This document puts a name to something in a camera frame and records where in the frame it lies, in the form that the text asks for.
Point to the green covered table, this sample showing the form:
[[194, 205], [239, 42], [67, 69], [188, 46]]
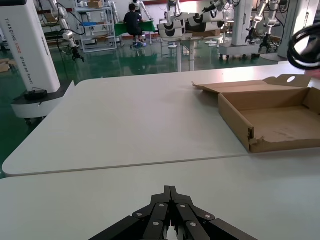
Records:
[[147, 26]]

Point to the small cardboard box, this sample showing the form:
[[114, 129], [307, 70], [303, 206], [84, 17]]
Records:
[[95, 3]]

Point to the white robot arm black gripper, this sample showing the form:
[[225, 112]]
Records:
[[258, 15], [270, 17], [70, 40]]

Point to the grey work table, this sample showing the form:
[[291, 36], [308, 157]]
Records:
[[191, 55]]

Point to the metal shelf rack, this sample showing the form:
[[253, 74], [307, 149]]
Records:
[[86, 41]]

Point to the white robot column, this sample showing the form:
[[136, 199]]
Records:
[[241, 25]]

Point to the empty open cardboard box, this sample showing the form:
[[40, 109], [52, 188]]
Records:
[[275, 130]]

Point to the flat cardboard pieces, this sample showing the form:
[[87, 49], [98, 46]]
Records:
[[5, 66]]

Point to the wheeled stool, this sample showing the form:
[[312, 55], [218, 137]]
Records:
[[138, 42]]

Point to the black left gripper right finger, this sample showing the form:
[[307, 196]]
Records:
[[186, 215]]

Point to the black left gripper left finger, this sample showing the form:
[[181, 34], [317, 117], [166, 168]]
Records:
[[157, 215]]

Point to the seated person in black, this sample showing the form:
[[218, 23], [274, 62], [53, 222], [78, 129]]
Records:
[[132, 22]]

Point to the white robot pedestal with lettering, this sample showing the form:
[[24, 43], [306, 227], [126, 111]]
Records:
[[25, 50]]

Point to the white pillar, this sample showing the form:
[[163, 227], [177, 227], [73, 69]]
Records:
[[292, 15]]

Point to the white black robot torso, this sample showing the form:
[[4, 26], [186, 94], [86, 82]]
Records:
[[172, 27], [210, 21]]

